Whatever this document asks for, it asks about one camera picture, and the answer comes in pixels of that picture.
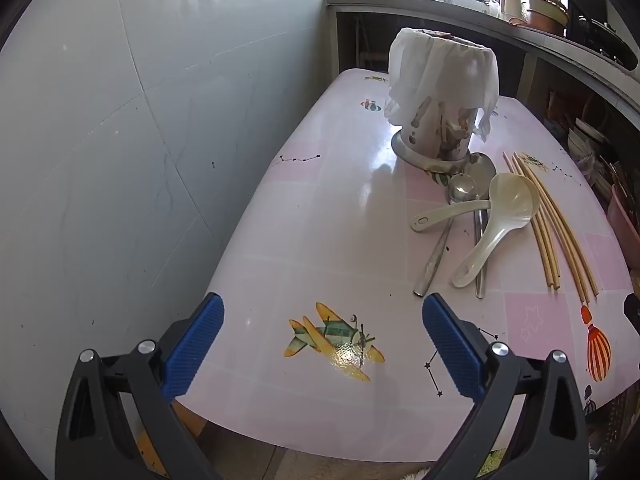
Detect pink printed table cover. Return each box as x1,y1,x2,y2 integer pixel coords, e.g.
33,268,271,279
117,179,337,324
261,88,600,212
172,67,636,466

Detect black wok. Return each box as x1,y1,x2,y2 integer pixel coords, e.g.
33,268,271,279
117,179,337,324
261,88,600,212
575,15,638,71

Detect white plastic spoon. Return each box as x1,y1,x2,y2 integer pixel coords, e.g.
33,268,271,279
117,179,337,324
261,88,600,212
410,199,493,233
451,172,542,289

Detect stack of white bowls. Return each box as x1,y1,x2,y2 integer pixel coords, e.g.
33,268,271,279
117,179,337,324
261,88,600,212
567,117,613,161

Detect stacked orange pots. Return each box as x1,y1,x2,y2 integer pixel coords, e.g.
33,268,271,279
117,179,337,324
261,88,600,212
525,0,570,36

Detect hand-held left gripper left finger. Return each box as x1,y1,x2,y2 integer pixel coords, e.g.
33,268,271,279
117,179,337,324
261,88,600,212
56,292,226,480

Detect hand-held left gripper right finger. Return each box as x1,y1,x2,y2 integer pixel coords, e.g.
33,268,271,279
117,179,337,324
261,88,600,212
421,293,590,480

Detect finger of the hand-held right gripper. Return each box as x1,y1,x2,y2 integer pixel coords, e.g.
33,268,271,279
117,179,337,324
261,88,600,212
623,292,640,333

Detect metal spoon with wide handle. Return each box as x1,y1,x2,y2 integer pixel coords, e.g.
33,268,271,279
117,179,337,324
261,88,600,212
413,173,479,297

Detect grey kitchen counter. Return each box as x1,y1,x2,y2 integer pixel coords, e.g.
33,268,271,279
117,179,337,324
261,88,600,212
324,0,640,133

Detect pink plastic basin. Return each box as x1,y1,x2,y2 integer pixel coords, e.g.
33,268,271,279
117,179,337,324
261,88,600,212
606,195,640,261

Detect white plastic bag liner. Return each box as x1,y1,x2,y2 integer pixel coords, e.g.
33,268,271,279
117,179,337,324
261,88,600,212
384,27,501,142

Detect metal spoon with narrow handle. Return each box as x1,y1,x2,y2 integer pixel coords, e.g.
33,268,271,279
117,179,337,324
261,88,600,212
467,152,498,299

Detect bundle of bamboo chopsticks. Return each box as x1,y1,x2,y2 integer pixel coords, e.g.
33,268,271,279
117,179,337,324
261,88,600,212
502,151,600,305

